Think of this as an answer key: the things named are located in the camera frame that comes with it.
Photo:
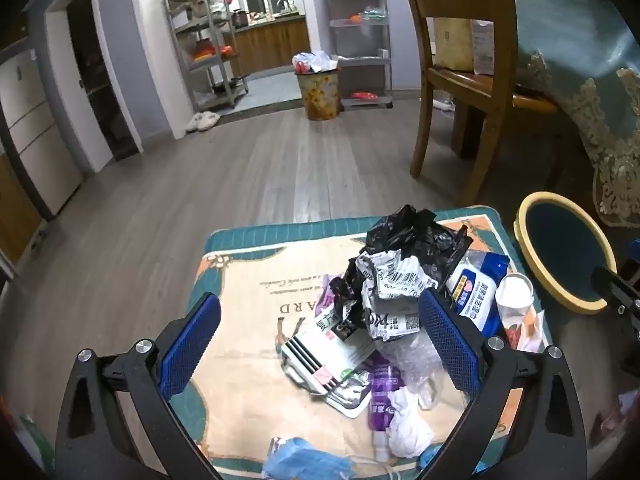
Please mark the white striped packet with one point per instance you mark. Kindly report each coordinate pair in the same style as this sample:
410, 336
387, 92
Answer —
325, 355

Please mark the purple tube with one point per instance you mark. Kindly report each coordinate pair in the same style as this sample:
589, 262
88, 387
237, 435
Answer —
382, 390

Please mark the wooden chair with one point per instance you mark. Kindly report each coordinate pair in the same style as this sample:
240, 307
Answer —
450, 80

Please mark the clear plastic wrap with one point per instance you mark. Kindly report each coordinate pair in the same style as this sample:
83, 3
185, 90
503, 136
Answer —
415, 360

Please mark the small purple wrapper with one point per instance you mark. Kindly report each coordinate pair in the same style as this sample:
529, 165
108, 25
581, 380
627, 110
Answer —
330, 292

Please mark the black plastic bag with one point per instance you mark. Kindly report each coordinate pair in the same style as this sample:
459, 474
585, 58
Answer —
415, 240

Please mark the white paper cup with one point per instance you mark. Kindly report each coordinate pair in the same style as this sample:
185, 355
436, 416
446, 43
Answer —
515, 292

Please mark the teal bin with yellow rim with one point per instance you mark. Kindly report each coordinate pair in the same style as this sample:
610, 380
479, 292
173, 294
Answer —
560, 240

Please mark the crumpled printed paper wrapper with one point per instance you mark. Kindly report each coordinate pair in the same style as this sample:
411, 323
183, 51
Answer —
395, 280

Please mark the teal lace-trimmed tablecloth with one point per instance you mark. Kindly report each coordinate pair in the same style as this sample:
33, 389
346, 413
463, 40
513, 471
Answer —
575, 35

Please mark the white tissue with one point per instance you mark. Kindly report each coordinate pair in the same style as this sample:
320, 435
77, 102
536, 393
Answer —
407, 425

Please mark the beige bag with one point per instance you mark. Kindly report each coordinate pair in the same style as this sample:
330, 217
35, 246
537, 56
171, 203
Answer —
452, 40

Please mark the dark cooking pot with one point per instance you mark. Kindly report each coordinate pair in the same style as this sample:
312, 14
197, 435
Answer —
240, 18

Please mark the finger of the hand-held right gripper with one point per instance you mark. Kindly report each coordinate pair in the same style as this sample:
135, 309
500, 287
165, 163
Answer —
612, 285

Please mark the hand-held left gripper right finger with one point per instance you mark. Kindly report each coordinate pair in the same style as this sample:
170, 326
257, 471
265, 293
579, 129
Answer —
450, 345

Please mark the wooden kitchen counter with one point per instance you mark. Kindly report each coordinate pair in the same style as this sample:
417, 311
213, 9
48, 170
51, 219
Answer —
270, 42

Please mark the metal shelf rack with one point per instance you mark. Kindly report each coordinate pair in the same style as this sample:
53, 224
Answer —
197, 27

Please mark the floral waste bin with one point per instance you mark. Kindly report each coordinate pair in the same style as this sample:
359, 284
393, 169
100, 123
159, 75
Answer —
320, 95

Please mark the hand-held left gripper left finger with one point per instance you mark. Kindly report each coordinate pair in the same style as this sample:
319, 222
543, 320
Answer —
192, 345

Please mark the white cabinet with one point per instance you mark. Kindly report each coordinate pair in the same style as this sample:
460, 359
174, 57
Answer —
35, 150

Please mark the printed floor mat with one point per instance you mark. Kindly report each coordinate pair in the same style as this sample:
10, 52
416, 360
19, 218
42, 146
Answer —
240, 320

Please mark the orange and white wrapper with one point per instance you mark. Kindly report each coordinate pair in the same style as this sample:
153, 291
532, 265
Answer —
525, 332

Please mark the blue face mask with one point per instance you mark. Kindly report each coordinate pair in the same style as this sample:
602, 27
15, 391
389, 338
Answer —
305, 460

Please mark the grey plastic shelf rack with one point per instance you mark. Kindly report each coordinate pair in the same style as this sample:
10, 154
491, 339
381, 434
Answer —
360, 60

